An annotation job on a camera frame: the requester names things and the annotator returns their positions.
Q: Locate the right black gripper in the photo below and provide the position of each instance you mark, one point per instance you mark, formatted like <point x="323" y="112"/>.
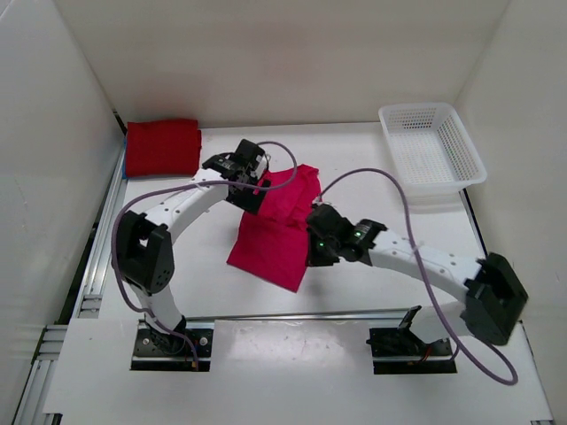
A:
<point x="319" y="255"/>

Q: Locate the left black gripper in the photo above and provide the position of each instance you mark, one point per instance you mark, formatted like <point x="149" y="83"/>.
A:
<point x="250" y="200"/>

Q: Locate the pink t shirt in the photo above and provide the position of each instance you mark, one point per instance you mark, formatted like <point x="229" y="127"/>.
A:
<point x="272" y="244"/>

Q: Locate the dark red t shirt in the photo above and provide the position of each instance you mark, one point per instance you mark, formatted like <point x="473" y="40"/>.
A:
<point x="163" y="148"/>

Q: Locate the blue t shirt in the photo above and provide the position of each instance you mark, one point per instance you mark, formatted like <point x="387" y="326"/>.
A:
<point x="124" y="174"/>

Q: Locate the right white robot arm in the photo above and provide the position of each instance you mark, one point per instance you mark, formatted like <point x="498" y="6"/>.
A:
<point x="488" y="296"/>

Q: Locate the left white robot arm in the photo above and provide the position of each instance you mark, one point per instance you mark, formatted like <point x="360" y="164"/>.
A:
<point x="143" y="242"/>

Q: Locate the white plastic basket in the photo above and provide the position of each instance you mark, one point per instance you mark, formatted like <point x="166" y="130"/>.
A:
<point x="431" y="150"/>

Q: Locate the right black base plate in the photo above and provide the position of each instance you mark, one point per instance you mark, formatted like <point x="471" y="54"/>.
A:
<point x="398" y="351"/>

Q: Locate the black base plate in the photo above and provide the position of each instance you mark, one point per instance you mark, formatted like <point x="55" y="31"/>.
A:
<point x="147" y="354"/>
<point x="398" y="351"/>

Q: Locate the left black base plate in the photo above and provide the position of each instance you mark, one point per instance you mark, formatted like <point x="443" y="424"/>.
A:
<point x="147" y="354"/>

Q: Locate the aluminium frame rail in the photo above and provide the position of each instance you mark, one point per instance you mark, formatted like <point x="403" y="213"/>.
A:
<point x="210" y="291"/>

